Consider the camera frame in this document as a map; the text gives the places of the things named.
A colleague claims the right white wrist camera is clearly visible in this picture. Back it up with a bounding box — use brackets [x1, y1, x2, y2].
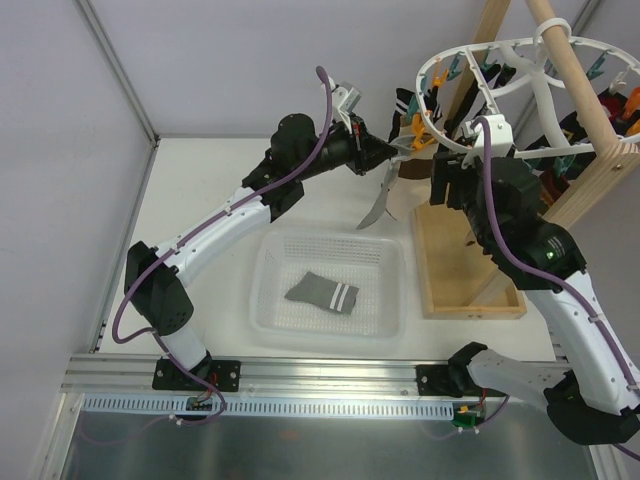
[462, 114, 513, 169]

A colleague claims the black santa sock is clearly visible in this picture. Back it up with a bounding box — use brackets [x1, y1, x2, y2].
[598, 87, 640, 137]

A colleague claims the grey striped sock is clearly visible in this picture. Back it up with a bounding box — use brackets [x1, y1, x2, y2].
[356, 142, 412, 230]
[285, 272, 360, 315]

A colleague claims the wooden stand tray base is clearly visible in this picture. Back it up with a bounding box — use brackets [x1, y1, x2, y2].
[411, 203, 527, 320]

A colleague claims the black white striped sock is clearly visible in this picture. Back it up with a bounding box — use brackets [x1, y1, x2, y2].
[388, 87, 414, 142]

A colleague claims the black sock yellow logo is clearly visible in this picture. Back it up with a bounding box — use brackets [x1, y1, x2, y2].
[527, 111, 588, 150]

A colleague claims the white plastic perforated basket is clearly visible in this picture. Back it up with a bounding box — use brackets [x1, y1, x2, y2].
[249, 229, 406, 342]

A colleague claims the aluminium mounting rail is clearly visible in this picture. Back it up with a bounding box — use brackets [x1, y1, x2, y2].
[61, 353, 428, 398]

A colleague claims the white slotted cable duct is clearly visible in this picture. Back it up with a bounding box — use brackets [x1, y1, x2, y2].
[82, 394, 454, 421]

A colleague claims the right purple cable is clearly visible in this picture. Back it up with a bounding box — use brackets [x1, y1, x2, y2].
[472, 117, 640, 461]

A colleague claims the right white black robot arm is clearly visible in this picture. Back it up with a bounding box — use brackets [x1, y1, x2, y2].
[430, 153, 639, 448]

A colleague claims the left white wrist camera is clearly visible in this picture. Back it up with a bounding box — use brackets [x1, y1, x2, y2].
[332, 82, 362, 126]

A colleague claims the wooden round pole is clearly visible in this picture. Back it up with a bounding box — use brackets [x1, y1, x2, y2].
[527, 0, 640, 151]

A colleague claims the brown cream sock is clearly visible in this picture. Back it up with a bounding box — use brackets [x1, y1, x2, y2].
[386, 151, 434, 221]

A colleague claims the orange clothes peg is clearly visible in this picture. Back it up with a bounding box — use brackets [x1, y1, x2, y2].
[411, 114, 435, 151]

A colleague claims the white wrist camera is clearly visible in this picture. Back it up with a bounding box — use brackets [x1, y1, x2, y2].
[462, 114, 513, 169]
[332, 82, 362, 126]

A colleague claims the white plastic sock hanger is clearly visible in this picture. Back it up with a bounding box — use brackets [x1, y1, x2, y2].
[414, 17, 640, 161]

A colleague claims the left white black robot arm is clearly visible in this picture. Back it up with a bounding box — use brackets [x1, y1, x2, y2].
[116, 113, 398, 391]

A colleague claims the multicolour striped knit sock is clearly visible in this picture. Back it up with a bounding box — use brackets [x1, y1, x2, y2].
[539, 169, 570, 210]

